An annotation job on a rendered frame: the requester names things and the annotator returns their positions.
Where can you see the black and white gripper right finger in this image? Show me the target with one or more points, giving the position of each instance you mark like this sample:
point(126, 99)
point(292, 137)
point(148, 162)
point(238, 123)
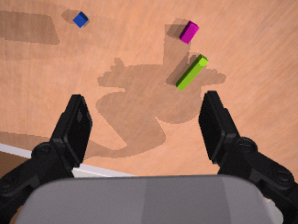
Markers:
point(238, 156)

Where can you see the small blue block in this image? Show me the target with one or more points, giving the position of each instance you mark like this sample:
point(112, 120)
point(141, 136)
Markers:
point(80, 19)

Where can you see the lime green rod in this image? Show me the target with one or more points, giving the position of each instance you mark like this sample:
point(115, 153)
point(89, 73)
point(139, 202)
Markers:
point(191, 72)

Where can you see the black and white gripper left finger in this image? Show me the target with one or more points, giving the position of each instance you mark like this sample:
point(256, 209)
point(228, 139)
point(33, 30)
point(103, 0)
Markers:
point(66, 148)

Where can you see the magenta rectangular block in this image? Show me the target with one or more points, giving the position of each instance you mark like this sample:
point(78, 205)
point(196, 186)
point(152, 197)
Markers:
point(188, 32)

